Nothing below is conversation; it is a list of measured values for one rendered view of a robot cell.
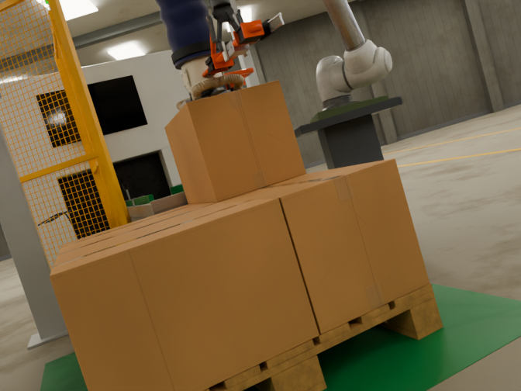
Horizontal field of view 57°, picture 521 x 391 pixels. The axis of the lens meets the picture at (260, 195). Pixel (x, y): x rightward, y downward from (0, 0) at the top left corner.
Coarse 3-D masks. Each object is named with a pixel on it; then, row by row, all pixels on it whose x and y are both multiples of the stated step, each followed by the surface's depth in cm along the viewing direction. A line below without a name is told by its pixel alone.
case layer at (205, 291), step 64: (256, 192) 175; (320, 192) 135; (384, 192) 142; (64, 256) 150; (128, 256) 115; (192, 256) 121; (256, 256) 127; (320, 256) 134; (384, 256) 141; (64, 320) 110; (128, 320) 115; (192, 320) 120; (256, 320) 126; (320, 320) 133; (128, 384) 114; (192, 384) 120
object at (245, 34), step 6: (240, 24) 157; (246, 24) 157; (252, 24) 158; (240, 30) 161; (246, 30) 157; (234, 36) 164; (240, 36) 163; (246, 36) 157; (252, 36) 158; (258, 36) 161; (240, 42) 162; (246, 42) 163; (252, 42) 166
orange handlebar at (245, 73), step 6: (258, 24) 157; (252, 30) 157; (258, 30) 159; (234, 42) 169; (222, 54) 182; (216, 60) 189; (222, 60) 184; (228, 60) 186; (204, 72) 206; (234, 72) 227; (240, 72) 228; (246, 72) 229; (252, 72) 232
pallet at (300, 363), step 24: (432, 288) 147; (384, 312) 140; (408, 312) 145; (432, 312) 147; (336, 336) 135; (288, 360) 129; (312, 360) 132; (216, 384) 127; (240, 384) 124; (264, 384) 135; (288, 384) 129; (312, 384) 131
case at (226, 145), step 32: (224, 96) 189; (256, 96) 193; (192, 128) 187; (224, 128) 188; (256, 128) 193; (288, 128) 197; (192, 160) 203; (224, 160) 188; (256, 160) 192; (288, 160) 197; (192, 192) 224; (224, 192) 187
